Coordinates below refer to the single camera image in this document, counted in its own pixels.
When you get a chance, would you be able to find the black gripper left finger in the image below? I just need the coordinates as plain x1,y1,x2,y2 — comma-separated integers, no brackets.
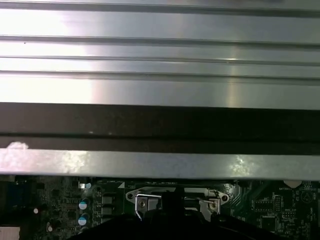
72,187,175,240

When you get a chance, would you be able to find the blue serial port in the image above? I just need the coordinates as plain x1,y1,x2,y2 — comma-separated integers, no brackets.
8,181,35,210

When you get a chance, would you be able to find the coin cell battery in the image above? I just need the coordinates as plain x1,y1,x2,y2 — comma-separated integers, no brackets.
283,179,303,189

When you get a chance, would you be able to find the CPU socket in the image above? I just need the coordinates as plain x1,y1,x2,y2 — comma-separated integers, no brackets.
124,184,230,222

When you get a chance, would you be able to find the silver network port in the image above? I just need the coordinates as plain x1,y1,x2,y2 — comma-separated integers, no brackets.
0,223,20,240

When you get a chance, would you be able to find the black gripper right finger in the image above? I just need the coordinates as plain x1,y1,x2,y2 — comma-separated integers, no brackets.
173,187,278,240

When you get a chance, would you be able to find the black PC case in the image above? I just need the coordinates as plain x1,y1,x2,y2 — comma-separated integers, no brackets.
0,101,320,182

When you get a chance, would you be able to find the green motherboard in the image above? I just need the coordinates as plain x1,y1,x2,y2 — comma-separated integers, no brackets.
0,174,320,240

